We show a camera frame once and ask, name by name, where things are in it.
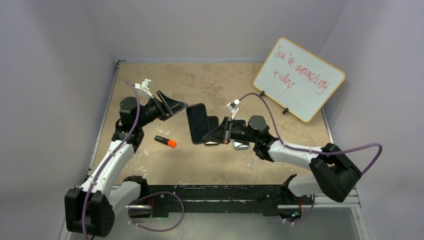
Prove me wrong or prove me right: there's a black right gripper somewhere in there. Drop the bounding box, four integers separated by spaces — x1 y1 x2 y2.
203 116 259 145

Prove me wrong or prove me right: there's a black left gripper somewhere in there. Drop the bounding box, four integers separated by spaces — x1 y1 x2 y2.
136 91 187 129

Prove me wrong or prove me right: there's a black phone silver frame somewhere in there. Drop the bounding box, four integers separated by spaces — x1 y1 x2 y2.
204 116 220 146

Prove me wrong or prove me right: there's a light blue phone case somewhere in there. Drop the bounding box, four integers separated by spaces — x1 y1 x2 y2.
231 119 251 151

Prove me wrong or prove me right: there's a small black phone case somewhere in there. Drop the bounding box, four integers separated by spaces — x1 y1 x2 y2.
185 102 211 146

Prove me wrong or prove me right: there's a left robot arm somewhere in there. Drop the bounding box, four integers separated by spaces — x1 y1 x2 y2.
64 90 188 240

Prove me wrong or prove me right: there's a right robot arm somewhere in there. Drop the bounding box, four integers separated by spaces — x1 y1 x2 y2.
203 115 362 204

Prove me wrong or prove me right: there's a black orange highlighter marker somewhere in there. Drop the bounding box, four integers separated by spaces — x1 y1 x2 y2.
154 135 177 148

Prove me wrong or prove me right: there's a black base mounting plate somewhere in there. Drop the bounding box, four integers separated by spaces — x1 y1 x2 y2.
129 184 313 219

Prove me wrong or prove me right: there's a whiteboard with red writing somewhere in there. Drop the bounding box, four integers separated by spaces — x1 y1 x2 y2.
253 37 346 123

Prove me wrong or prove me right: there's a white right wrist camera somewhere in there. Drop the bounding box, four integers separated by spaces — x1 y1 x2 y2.
226 99 240 121

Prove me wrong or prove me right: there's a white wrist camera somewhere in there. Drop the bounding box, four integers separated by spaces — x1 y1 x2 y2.
134 78 154 100
226 99 240 121

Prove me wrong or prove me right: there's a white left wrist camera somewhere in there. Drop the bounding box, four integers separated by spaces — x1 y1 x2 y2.
134 78 154 100

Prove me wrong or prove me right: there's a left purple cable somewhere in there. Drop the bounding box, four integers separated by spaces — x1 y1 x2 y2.
81 80 185 240

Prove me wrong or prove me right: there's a purple cable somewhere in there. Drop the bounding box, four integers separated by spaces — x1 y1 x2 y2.
233 92 383 226
81 80 185 240

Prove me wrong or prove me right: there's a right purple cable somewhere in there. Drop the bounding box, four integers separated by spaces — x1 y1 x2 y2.
233 92 383 226

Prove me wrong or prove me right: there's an aluminium frame rail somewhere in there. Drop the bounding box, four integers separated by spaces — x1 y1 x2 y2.
64 176 369 240

